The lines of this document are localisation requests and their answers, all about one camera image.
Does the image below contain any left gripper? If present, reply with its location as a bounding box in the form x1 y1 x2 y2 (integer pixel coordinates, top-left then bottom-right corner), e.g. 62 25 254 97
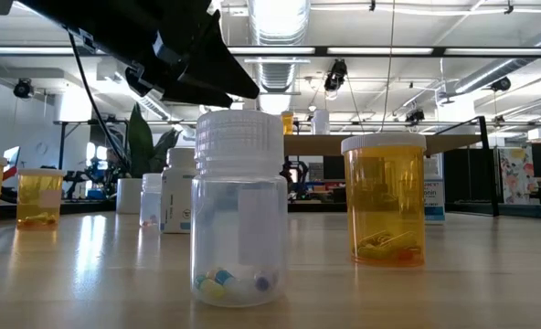
123 0 260 110

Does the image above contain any white bottle grey-print label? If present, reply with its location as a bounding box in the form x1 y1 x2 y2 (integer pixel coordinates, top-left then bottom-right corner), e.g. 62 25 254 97
159 146 198 235

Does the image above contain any small clear pill bottle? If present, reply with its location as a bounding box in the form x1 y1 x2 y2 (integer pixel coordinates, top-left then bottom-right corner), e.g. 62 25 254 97
139 172 163 228

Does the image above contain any large clear ribbed-cap bottle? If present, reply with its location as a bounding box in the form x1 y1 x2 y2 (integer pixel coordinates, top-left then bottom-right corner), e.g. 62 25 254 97
190 109 289 308

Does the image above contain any squat amber pill bottle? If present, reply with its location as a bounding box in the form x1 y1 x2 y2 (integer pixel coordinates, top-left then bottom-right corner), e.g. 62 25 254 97
16 168 65 231

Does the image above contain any large amber pill bottle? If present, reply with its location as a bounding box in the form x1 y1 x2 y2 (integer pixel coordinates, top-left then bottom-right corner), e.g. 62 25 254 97
341 132 428 268

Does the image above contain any green leafy plant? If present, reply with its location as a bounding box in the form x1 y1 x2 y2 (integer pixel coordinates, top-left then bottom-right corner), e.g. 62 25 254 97
124 102 183 179

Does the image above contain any white plant pot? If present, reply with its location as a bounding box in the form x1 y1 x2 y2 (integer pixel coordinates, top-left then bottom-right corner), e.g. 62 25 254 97
115 177 143 215

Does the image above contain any black monitor screen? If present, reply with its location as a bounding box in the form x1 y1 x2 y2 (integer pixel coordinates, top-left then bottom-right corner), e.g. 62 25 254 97
323 155 345 180

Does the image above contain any desktop computer monitor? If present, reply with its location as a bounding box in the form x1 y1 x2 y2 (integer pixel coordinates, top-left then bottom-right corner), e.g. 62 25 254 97
3 145 21 182

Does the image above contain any black partition panel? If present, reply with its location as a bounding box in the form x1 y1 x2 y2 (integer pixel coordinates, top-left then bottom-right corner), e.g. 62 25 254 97
443 148 498 203

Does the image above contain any floral poster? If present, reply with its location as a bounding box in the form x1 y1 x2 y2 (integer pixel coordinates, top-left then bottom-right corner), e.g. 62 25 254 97
498 146 537 205

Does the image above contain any silver air duct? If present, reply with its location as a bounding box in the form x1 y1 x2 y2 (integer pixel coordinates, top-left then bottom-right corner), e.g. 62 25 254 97
247 0 312 115

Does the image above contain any black overhead frame bar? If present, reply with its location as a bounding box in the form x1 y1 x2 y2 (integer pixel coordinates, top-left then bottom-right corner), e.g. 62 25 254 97
0 44 541 58

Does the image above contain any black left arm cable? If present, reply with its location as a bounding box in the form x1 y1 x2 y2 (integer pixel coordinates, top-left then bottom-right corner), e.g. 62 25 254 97
68 32 133 175

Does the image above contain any black metal stand frame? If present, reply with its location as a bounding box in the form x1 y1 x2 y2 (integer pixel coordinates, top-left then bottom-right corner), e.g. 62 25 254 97
53 119 130 173

